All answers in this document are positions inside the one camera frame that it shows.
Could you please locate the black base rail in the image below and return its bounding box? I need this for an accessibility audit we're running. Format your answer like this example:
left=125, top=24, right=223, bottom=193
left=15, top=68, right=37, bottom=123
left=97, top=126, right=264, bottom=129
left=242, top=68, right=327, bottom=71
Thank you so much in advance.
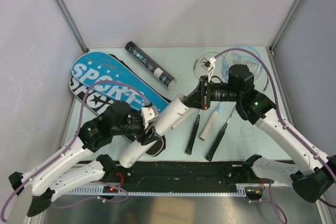
left=88, top=159, right=284, bottom=193

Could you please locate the aluminium frame post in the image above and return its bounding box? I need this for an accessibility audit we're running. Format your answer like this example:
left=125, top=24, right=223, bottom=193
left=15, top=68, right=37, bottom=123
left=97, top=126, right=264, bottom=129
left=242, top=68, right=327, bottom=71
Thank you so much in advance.
left=54, top=0, right=89, bottom=52
left=269, top=0, right=304, bottom=56

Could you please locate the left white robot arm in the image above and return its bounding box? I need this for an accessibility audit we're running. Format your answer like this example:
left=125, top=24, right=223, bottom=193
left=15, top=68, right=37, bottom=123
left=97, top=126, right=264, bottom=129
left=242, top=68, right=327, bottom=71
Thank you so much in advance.
left=8, top=101, right=159, bottom=217

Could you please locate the white shuttlecock tube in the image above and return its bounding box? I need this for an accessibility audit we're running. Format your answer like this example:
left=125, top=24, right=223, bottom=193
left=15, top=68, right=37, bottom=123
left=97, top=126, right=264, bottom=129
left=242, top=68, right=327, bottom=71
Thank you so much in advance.
left=119, top=94, right=190, bottom=168

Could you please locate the black racket bag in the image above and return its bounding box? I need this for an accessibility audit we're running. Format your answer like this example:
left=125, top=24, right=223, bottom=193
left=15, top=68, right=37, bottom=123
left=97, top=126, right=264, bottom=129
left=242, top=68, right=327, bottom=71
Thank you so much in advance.
left=69, top=52, right=171, bottom=157

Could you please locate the left aluminium frame post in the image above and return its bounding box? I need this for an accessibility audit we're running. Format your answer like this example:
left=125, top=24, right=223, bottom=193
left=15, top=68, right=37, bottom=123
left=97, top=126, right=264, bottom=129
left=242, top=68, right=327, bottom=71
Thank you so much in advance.
left=54, top=0, right=89, bottom=52

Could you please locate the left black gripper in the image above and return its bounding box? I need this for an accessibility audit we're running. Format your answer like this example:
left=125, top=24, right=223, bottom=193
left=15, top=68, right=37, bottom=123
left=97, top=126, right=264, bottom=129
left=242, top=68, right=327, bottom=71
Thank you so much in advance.
left=112, top=114, right=161, bottom=144

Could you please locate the black shuttlecock tube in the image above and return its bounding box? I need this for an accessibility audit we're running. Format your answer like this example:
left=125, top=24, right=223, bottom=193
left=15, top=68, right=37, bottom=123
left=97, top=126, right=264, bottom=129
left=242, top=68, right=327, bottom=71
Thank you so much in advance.
left=125, top=41, right=177, bottom=90

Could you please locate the light blue racket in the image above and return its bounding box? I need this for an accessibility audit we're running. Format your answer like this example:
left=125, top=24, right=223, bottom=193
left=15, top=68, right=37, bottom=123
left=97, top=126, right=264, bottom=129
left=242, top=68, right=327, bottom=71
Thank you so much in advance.
left=185, top=50, right=249, bottom=155

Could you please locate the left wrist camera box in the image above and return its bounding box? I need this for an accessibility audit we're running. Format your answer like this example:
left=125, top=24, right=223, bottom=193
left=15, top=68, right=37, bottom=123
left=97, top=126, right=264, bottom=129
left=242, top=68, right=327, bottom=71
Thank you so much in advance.
left=140, top=105, right=159, bottom=129

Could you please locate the right aluminium frame post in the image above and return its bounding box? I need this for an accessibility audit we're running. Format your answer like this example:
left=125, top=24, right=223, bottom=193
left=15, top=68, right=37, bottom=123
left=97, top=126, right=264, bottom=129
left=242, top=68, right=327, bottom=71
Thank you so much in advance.
left=269, top=0, right=304, bottom=56

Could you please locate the white black racket right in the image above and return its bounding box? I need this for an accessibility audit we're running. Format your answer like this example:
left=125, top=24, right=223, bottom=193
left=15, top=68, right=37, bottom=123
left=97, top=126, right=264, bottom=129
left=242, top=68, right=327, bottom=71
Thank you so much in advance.
left=205, top=65, right=269, bottom=162

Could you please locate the blue racket bag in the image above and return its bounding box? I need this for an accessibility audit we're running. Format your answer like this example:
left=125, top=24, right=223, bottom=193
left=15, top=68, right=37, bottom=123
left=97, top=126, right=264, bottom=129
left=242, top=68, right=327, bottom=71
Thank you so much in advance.
left=71, top=51, right=170, bottom=112

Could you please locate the blue white racket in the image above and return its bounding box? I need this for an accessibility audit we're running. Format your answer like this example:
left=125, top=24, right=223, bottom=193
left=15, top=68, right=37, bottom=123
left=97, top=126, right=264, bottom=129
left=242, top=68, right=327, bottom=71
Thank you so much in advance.
left=198, top=52, right=264, bottom=141

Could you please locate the grey cable duct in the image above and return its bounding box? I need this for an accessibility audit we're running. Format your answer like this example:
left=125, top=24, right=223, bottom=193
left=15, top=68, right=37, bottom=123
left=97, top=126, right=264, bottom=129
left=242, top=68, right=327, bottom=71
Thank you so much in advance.
left=66, top=183, right=247, bottom=197

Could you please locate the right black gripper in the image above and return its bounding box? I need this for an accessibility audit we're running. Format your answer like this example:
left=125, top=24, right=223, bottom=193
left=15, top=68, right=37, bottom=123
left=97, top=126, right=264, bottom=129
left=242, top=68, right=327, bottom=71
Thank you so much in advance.
left=180, top=76, right=240, bottom=111

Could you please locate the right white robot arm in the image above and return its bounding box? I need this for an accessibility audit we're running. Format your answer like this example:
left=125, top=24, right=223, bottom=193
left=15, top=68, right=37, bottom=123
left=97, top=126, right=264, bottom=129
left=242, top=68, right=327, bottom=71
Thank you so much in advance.
left=183, top=65, right=335, bottom=203

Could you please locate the white racket left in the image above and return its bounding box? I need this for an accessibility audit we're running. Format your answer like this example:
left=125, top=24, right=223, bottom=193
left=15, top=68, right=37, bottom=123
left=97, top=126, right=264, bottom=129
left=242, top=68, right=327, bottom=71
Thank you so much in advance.
left=171, top=50, right=219, bottom=129

